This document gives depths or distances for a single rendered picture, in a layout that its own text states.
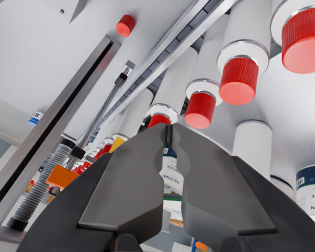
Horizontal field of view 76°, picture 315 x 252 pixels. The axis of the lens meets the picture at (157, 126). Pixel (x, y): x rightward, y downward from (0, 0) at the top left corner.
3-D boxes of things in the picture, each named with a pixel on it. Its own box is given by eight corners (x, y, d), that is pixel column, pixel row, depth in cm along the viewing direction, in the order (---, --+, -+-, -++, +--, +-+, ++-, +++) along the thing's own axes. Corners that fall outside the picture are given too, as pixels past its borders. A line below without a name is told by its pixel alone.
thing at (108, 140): (139, 106, 64) (111, 165, 54) (125, 97, 62) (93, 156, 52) (147, 100, 60) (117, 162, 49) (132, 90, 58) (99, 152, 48)
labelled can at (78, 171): (104, 137, 94) (82, 178, 84) (95, 131, 93) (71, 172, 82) (108, 134, 90) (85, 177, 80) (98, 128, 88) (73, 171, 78)
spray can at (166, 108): (188, 69, 45) (159, 148, 35) (170, 54, 43) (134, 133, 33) (204, 55, 41) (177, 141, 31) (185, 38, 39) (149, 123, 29)
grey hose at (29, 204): (74, 146, 54) (23, 229, 44) (62, 140, 53) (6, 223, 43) (77, 144, 51) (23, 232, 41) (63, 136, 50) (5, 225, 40)
